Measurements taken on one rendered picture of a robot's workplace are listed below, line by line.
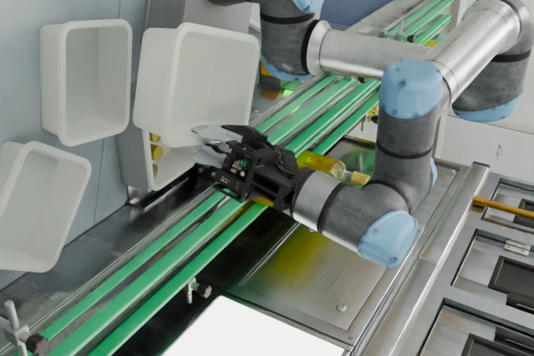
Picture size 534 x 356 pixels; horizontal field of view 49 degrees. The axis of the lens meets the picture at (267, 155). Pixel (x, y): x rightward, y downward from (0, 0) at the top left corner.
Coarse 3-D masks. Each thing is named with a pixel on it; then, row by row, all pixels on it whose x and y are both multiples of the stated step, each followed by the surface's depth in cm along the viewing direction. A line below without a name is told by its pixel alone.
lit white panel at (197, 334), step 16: (224, 304) 132; (240, 304) 132; (208, 320) 127; (224, 320) 127; (240, 320) 128; (256, 320) 128; (272, 320) 128; (192, 336) 123; (208, 336) 123; (224, 336) 123; (240, 336) 123; (256, 336) 124; (272, 336) 124; (288, 336) 124; (304, 336) 124; (176, 352) 120; (192, 352) 120; (208, 352) 120; (224, 352) 120; (240, 352) 120; (256, 352) 120; (272, 352) 120; (288, 352) 120; (304, 352) 120; (320, 352) 120; (336, 352) 120
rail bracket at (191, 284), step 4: (192, 280) 127; (188, 284) 126; (192, 284) 127; (196, 284) 126; (200, 284) 126; (204, 284) 126; (208, 284) 126; (184, 288) 127; (188, 288) 127; (192, 288) 127; (196, 288) 126; (200, 288) 125; (204, 288) 124; (208, 288) 125; (188, 292) 129; (200, 292) 125; (204, 292) 125; (208, 292) 126; (188, 296) 129; (204, 296) 125; (188, 300) 130
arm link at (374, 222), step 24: (336, 192) 75; (360, 192) 76; (384, 192) 76; (336, 216) 74; (360, 216) 73; (384, 216) 72; (408, 216) 73; (336, 240) 76; (360, 240) 73; (384, 240) 71; (408, 240) 73; (384, 264) 73
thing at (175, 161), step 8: (144, 136) 121; (144, 144) 122; (160, 144) 137; (168, 152) 141; (176, 152) 141; (184, 152) 140; (192, 152) 139; (152, 160) 136; (160, 160) 138; (168, 160) 138; (176, 160) 139; (184, 160) 139; (152, 168) 125; (160, 168) 135; (168, 168) 135; (176, 168) 135; (184, 168) 136; (152, 176) 126; (160, 176) 132; (168, 176) 132; (176, 176) 134; (152, 184) 127; (160, 184) 130
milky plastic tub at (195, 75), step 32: (160, 32) 80; (192, 32) 80; (224, 32) 86; (160, 64) 80; (192, 64) 93; (224, 64) 98; (256, 64) 96; (160, 96) 80; (192, 96) 95; (224, 96) 99; (160, 128) 81
